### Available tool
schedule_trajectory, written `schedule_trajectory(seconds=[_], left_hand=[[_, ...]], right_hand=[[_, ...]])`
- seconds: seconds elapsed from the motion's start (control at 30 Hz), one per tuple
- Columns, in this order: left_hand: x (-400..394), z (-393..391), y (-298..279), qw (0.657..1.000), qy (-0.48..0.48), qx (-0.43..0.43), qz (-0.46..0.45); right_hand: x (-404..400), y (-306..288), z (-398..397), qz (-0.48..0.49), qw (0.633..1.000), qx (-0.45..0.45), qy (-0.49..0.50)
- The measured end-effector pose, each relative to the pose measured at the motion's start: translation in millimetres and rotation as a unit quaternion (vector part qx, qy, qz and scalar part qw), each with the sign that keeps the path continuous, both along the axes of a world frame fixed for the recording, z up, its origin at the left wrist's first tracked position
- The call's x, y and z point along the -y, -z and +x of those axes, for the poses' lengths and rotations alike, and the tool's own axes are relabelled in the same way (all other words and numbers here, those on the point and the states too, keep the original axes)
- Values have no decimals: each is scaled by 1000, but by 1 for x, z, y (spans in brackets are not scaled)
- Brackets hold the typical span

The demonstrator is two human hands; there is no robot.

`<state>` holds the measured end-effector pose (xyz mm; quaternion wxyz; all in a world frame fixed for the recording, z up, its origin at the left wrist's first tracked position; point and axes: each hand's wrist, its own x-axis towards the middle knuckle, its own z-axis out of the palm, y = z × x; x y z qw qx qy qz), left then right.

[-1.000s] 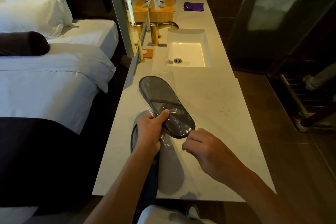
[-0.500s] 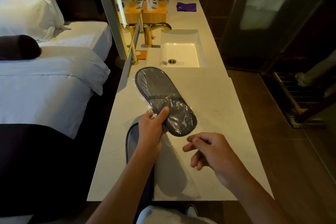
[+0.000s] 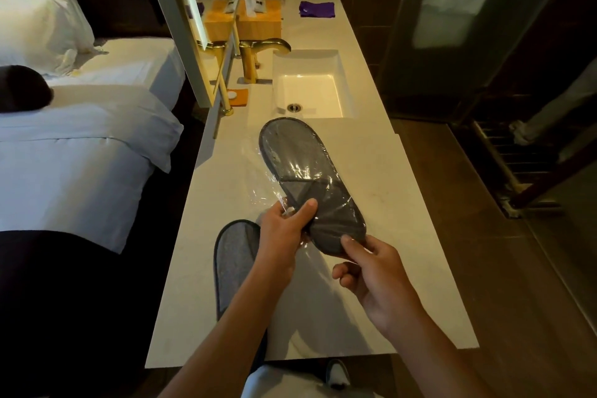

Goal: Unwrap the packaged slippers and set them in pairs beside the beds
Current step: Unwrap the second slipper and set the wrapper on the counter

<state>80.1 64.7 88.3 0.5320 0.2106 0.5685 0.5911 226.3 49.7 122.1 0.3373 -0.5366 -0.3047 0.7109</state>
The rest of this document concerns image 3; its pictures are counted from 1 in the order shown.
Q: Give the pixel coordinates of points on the person's light trousers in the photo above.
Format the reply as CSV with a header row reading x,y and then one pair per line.
x,y
284,383

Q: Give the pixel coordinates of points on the purple folded cloth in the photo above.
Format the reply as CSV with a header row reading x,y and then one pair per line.
x,y
317,9

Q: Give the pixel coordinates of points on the wooden tissue box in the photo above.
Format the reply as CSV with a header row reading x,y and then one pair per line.
x,y
259,27

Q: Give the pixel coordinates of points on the white packets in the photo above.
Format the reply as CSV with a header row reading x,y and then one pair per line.
x,y
255,5

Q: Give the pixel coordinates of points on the person's right forearm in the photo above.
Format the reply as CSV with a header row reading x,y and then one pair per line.
x,y
433,355

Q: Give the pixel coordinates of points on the gold mirror support rod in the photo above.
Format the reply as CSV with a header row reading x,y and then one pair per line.
x,y
224,80

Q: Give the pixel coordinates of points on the person's left hand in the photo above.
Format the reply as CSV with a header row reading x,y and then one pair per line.
x,y
277,243

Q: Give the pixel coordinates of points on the dark round cushion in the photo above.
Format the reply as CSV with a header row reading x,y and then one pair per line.
x,y
23,87

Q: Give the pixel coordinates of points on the frosted glass shower door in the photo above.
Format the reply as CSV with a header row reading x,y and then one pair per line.
x,y
457,29

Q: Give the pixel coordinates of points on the lit wall mirror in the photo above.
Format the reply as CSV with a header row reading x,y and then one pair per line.
x,y
186,15

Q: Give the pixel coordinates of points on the gold faucet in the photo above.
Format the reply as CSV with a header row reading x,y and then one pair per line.
x,y
254,52

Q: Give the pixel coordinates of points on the orange coaster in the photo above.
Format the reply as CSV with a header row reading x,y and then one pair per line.
x,y
240,98

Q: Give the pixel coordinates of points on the metal floor drain grate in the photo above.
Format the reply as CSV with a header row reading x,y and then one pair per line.
x,y
517,160

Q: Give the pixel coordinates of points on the white bed duvet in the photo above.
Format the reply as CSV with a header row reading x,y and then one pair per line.
x,y
84,150

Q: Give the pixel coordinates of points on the person's white shoe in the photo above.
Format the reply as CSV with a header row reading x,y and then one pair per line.
x,y
336,373

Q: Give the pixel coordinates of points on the person's left thumb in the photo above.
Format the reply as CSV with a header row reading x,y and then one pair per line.
x,y
303,213

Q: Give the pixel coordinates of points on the person's right hand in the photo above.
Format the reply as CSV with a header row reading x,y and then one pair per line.
x,y
382,288

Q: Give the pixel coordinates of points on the person's right thumb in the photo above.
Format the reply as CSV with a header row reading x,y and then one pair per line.
x,y
355,248

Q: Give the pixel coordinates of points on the round metal sink drain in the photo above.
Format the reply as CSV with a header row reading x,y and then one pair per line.
x,y
294,108

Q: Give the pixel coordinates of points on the person's left forearm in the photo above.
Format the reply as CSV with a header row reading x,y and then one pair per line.
x,y
233,332

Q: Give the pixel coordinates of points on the white pillow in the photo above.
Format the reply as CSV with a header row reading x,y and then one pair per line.
x,y
42,24

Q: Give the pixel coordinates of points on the white rectangular sink basin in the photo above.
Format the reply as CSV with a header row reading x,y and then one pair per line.
x,y
310,85

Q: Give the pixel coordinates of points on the grey unwrapped slipper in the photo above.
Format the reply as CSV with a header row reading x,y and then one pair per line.
x,y
235,257

